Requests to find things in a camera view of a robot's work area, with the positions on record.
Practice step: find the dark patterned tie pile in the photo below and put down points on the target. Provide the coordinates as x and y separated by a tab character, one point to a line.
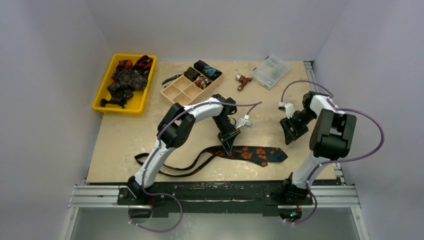
123	87

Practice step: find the dark orange floral tie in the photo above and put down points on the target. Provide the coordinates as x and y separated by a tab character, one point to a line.
259	155

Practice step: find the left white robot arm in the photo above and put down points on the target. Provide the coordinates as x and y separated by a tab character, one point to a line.
174	130

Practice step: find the clear plastic organizer box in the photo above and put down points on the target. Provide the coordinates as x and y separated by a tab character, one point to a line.
270	71

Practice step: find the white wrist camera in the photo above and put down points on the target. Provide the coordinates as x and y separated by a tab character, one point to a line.
288	108
244	122

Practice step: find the rolled colourful floral tie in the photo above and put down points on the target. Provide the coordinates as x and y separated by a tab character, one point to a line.
202	82

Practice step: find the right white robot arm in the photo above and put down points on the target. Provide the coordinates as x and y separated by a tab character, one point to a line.
330	140

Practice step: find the yellow plastic bin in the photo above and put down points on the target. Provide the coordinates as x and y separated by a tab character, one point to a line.
136	105

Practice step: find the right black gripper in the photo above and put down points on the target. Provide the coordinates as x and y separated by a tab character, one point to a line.
292	125

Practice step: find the brown metal pipe fitting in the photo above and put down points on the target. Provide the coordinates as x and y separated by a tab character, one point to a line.
243	81

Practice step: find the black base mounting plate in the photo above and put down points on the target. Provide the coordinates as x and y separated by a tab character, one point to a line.
213	197

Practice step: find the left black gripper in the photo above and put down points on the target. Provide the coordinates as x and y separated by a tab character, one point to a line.
228	145

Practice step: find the rolled blue floral tie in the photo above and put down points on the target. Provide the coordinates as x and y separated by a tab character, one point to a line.
207	70

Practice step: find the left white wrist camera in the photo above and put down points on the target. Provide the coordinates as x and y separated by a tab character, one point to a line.
244	122

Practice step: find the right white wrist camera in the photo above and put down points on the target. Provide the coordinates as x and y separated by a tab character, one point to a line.
288	108

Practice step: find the rolled olive patterned tie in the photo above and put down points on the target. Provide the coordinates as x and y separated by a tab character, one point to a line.
191	74

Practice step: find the black pliers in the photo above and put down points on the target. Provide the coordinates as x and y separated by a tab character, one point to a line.
169	80

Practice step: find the wooden compartment box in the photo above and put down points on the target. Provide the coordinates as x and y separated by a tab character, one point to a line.
185	92

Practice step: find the red black striped tie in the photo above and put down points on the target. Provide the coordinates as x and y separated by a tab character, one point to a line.
142	66

